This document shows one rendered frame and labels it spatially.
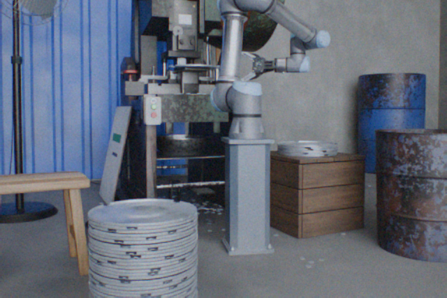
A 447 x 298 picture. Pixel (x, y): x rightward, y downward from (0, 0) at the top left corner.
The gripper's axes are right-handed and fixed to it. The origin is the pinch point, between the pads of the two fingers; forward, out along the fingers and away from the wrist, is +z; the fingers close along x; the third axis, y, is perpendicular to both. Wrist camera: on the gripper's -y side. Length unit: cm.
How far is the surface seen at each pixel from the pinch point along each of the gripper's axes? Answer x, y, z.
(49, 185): 47, 94, 40
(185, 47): -12.3, -11.2, 32.9
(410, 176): 46, 40, -76
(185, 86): 9.1, -4.8, 30.4
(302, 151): 41, 12, -34
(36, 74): -5, -59, 171
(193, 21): -27.3, -16.8, 30.5
